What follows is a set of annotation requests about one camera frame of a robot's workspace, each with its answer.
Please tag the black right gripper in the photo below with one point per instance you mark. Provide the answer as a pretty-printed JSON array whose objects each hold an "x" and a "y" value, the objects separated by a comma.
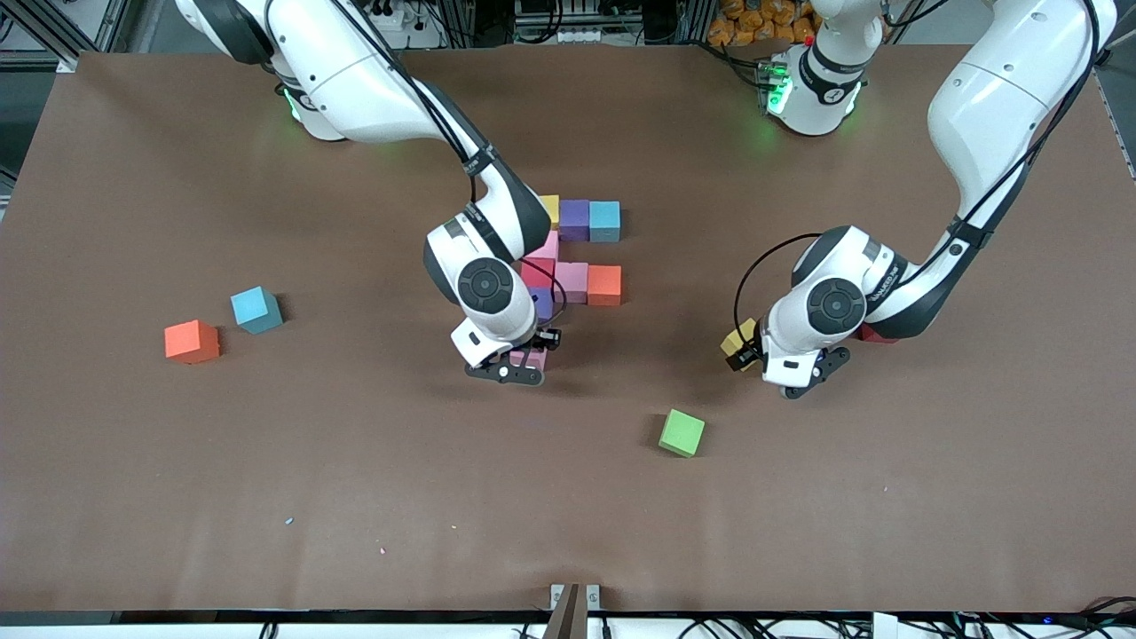
[{"x": 542, "y": 338}]

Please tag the yellow foam cube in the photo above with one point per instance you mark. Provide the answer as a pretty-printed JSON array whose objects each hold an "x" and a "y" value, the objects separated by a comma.
[
  {"x": 552, "y": 211},
  {"x": 737, "y": 340}
]

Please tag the pink foam cube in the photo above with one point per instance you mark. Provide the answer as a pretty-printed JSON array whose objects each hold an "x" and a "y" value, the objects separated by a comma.
[
  {"x": 531, "y": 358},
  {"x": 548, "y": 247},
  {"x": 573, "y": 282}
]

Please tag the purple foam cube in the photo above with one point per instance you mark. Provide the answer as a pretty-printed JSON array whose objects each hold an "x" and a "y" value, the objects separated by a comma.
[
  {"x": 542, "y": 303},
  {"x": 575, "y": 220}
]

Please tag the red foam cube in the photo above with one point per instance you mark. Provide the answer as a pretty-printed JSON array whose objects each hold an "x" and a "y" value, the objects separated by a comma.
[
  {"x": 538, "y": 272},
  {"x": 874, "y": 335}
]

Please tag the orange foam cube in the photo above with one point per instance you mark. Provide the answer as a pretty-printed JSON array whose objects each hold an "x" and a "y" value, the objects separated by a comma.
[
  {"x": 192, "y": 342},
  {"x": 604, "y": 285}
]

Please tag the blue foam cube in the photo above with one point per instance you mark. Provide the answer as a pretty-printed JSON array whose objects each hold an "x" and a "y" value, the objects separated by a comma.
[
  {"x": 256, "y": 310},
  {"x": 605, "y": 221}
]

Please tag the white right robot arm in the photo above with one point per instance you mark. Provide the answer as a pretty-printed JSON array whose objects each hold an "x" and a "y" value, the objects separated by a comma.
[{"x": 355, "y": 71}]

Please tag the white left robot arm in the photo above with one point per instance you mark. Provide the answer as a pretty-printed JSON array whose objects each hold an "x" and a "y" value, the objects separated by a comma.
[{"x": 994, "y": 106}]

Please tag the green foam cube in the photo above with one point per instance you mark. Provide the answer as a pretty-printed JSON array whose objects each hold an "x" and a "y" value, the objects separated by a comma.
[{"x": 682, "y": 432}]

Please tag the brown table cover sheet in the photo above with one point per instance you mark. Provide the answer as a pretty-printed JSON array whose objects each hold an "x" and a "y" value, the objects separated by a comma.
[{"x": 568, "y": 515}]

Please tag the white box under table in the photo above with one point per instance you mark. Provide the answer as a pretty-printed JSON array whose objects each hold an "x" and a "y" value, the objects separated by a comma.
[{"x": 885, "y": 626}]

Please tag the white power strip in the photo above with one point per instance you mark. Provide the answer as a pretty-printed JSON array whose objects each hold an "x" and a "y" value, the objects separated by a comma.
[
  {"x": 408, "y": 12},
  {"x": 568, "y": 35}
]

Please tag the orange packaged items pile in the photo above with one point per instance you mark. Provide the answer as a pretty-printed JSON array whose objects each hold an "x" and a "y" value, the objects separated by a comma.
[{"x": 754, "y": 22}]

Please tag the grey metal table bracket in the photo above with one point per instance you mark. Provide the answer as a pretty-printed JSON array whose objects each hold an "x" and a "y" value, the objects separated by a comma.
[{"x": 575, "y": 612}]

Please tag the aluminium frame profile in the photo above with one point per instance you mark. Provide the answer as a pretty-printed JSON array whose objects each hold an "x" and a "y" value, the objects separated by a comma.
[
  {"x": 1087, "y": 43},
  {"x": 53, "y": 40}
]

